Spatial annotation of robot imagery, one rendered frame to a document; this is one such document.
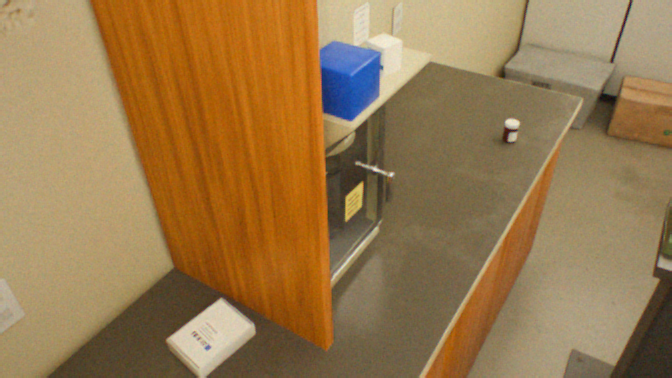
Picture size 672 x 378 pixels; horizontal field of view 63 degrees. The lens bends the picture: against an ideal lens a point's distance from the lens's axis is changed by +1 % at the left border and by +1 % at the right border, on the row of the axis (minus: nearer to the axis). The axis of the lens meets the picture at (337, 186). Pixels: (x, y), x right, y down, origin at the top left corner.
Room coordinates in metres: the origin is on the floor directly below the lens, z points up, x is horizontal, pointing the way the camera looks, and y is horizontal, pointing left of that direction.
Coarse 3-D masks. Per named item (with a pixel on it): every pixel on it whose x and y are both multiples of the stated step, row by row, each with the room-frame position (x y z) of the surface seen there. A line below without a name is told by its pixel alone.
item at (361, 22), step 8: (368, 0) 1.05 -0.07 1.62; (360, 8) 1.03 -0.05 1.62; (368, 8) 1.05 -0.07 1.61; (360, 16) 1.03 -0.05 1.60; (368, 16) 1.05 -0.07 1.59; (360, 24) 1.03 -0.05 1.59; (368, 24) 1.05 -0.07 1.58; (360, 32) 1.03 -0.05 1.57; (368, 32) 1.05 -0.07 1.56; (360, 40) 1.03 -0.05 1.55
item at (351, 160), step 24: (384, 120) 1.09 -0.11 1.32; (336, 144) 0.93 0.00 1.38; (360, 144) 1.00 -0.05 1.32; (384, 144) 1.10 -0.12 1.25; (336, 168) 0.92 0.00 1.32; (360, 168) 1.00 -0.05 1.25; (336, 192) 0.92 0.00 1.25; (336, 216) 0.92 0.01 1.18; (360, 216) 1.00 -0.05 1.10; (336, 240) 0.91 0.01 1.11; (360, 240) 1.00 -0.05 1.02; (336, 264) 0.91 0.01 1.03
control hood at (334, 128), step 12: (408, 60) 1.02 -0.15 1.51; (420, 60) 1.02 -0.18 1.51; (396, 72) 0.97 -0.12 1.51; (408, 72) 0.97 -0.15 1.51; (384, 84) 0.93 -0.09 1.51; (396, 84) 0.92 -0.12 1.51; (384, 96) 0.88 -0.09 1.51; (372, 108) 0.84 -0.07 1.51; (324, 120) 0.81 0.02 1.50; (336, 120) 0.80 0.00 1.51; (360, 120) 0.81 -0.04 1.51; (324, 132) 0.82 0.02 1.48; (336, 132) 0.80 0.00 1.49; (348, 132) 0.79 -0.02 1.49; (324, 144) 0.82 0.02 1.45
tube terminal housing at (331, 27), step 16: (320, 0) 0.92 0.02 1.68; (336, 0) 0.96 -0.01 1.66; (352, 0) 1.00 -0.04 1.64; (384, 0) 1.10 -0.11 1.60; (320, 16) 0.92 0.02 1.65; (336, 16) 0.96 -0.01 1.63; (352, 16) 1.00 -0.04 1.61; (384, 16) 1.11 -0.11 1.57; (320, 32) 0.91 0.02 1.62; (336, 32) 0.96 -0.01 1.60; (352, 32) 1.00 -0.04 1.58; (384, 32) 1.11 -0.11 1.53; (320, 48) 0.91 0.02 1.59; (368, 240) 1.06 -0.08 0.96
